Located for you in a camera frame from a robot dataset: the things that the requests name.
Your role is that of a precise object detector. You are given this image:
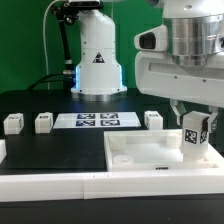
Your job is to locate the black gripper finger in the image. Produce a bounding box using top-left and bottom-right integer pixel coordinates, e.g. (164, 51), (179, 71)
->
(207, 106), (218, 133)

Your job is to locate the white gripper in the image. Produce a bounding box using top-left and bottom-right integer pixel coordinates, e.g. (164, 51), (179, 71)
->
(134, 25), (224, 125)

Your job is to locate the white square tabletop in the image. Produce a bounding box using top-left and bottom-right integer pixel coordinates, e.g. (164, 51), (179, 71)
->
(104, 129), (224, 172)

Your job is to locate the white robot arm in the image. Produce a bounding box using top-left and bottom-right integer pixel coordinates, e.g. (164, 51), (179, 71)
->
(69, 0), (224, 131)

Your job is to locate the white marker tag sheet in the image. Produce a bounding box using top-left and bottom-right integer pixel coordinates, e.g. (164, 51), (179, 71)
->
(54, 112), (141, 129)

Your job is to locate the black cable bundle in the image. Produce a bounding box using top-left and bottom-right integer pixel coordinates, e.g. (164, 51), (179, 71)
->
(27, 1), (76, 91)

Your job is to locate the white cable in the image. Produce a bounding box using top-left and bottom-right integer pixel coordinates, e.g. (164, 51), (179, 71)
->
(42, 0), (61, 90)

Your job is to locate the white U-shaped obstacle wall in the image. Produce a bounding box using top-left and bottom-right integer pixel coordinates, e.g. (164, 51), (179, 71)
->
(0, 133), (224, 203)

